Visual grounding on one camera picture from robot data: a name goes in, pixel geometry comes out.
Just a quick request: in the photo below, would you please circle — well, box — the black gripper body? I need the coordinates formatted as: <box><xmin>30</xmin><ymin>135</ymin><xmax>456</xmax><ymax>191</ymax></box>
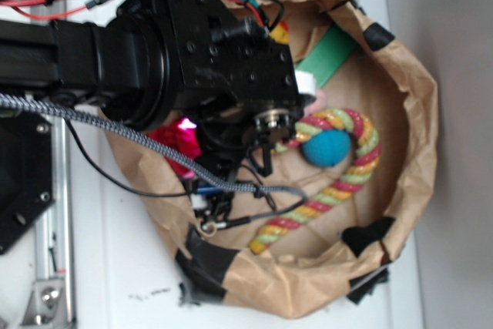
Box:
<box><xmin>153</xmin><ymin>0</ymin><xmax>305</xmax><ymax>192</ymax></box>

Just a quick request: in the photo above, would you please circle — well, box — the red paper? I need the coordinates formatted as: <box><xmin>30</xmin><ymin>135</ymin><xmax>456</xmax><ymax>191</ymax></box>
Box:
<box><xmin>147</xmin><ymin>116</ymin><xmax>201</xmax><ymax>159</ymax></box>

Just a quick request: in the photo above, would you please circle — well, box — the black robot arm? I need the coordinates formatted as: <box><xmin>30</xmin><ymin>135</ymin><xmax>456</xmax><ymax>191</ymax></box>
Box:
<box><xmin>1</xmin><ymin>0</ymin><xmax>311</xmax><ymax>192</ymax></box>

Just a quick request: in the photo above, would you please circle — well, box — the yellow rubber duck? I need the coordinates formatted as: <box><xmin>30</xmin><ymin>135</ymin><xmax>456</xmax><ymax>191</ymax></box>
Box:
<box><xmin>270</xmin><ymin>21</ymin><xmax>290</xmax><ymax>45</ymax></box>

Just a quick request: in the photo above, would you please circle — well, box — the pink plush toy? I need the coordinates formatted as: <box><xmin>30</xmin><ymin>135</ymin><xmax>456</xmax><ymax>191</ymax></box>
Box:
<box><xmin>304</xmin><ymin>89</ymin><xmax>327</xmax><ymax>116</ymax></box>

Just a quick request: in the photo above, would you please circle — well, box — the green foam block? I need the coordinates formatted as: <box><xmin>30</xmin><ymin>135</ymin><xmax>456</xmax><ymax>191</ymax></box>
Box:
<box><xmin>296</xmin><ymin>24</ymin><xmax>357</xmax><ymax>89</ymax></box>

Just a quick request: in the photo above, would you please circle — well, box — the blue rubber ball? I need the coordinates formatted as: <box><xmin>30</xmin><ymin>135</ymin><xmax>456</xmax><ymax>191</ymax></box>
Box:
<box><xmin>301</xmin><ymin>129</ymin><xmax>351</xmax><ymax>167</ymax></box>

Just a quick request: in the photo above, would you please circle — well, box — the brown paper bag bin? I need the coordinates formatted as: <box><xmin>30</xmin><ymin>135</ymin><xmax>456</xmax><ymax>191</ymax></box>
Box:
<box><xmin>99</xmin><ymin>0</ymin><xmax>439</xmax><ymax>320</ymax></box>

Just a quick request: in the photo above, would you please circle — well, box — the multicolour rope candy cane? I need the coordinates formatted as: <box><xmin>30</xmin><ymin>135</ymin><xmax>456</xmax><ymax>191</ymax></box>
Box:
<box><xmin>249</xmin><ymin>108</ymin><xmax>381</xmax><ymax>255</ymax></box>

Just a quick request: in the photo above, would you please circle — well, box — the thin black cable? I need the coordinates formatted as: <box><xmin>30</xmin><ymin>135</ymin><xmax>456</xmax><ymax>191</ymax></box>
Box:
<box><xmin>63</xmin><ymin>116</ymin><xmax>193</xmax><ymax>198</ymax></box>

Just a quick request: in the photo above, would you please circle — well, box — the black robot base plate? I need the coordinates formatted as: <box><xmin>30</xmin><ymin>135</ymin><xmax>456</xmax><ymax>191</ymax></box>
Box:
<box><xmin>1</xmin><ymin>112</ymin><xmax>53</xmax><ymax>254</ymax></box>

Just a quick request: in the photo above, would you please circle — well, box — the grey braided cable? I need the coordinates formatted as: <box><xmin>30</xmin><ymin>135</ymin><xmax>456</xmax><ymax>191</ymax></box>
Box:
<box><xmin>0</xmin><ymin>92</ymin><xmax>309</xmax><ymax>226</ymax></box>

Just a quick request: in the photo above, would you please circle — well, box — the aluminium rail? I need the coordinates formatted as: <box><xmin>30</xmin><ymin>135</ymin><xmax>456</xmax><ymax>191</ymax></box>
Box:
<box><xmin>34</xmin><ymin>116</ymin><xmax>77</xmax><ymax>328</ymax></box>

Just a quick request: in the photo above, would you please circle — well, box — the metal corner bracket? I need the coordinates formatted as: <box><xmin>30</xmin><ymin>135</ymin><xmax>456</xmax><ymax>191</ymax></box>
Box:
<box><xmin>19</xmin><ymin>278</ymin><xmax>68</xmax><ymax>328</ymax></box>

